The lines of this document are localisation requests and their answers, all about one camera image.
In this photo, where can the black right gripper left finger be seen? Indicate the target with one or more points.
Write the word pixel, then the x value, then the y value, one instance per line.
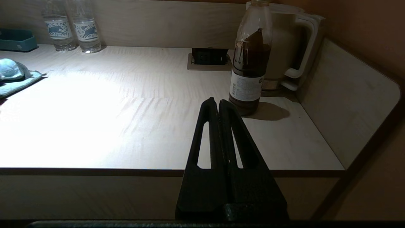
pixel 202 190

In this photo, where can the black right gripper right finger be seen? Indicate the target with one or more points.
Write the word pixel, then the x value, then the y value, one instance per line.
pixel 253 190

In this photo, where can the light blue cleaning cloth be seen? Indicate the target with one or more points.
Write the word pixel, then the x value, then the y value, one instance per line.
pixel 12 76

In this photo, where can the grey kettle base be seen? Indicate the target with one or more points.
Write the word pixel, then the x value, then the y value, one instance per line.
pixel 272 90

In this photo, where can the dark drink bottle white label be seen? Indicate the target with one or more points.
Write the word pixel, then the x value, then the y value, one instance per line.
pixel 250 63

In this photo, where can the recessed black power socket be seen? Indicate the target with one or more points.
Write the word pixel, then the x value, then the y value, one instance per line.
pixel 209 57

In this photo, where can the white electric kettle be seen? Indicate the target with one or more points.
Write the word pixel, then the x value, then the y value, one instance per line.
pixel 285 44

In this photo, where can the clear water bottle blue label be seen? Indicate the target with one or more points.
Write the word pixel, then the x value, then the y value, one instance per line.
pixel 86 31
pixel 59 31

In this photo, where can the small blue tray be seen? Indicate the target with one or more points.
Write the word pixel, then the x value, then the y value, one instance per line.
pixel 14 40

